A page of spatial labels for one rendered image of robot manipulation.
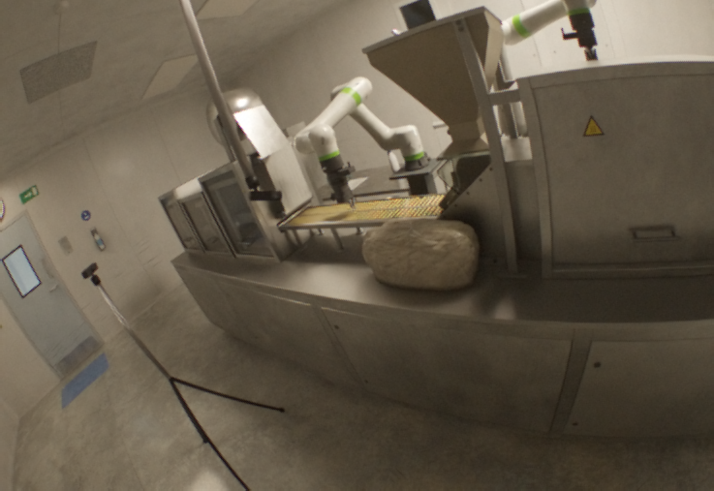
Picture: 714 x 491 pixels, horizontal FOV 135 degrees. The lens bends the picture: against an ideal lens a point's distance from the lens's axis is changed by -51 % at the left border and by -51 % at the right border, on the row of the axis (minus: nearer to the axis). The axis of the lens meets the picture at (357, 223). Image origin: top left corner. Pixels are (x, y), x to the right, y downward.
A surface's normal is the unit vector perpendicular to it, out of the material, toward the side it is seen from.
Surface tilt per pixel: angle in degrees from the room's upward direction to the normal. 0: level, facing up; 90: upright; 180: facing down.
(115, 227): 90
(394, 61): 114
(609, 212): 90
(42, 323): 90
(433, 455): 0
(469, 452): 0
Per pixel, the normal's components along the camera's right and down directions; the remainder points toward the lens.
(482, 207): -0.54, 0.49
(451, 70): -0.36, 0.80
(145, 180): 0.78, -0.04
